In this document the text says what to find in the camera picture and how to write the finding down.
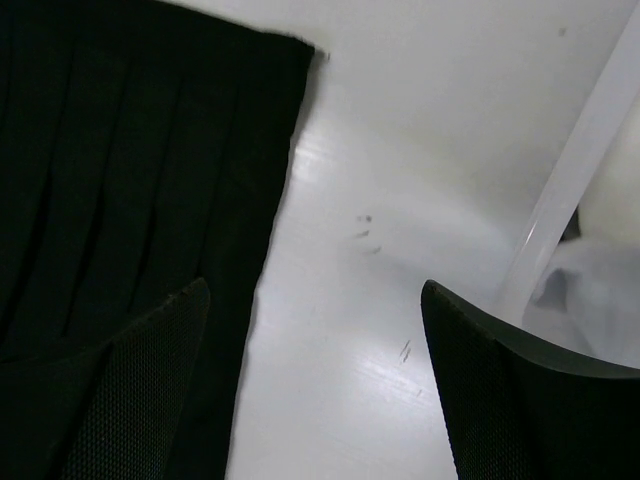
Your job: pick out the black pleated skirt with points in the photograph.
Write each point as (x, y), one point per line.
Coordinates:
(144, 146)

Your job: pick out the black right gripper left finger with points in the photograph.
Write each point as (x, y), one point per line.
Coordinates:
(107, 409)

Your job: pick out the white crumpled skirt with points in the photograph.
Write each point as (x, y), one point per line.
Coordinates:
(591, 283)

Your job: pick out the white plastic basket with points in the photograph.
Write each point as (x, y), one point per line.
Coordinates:
(596, 128)

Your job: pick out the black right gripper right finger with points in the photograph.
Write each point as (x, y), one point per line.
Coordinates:
(519, 407)

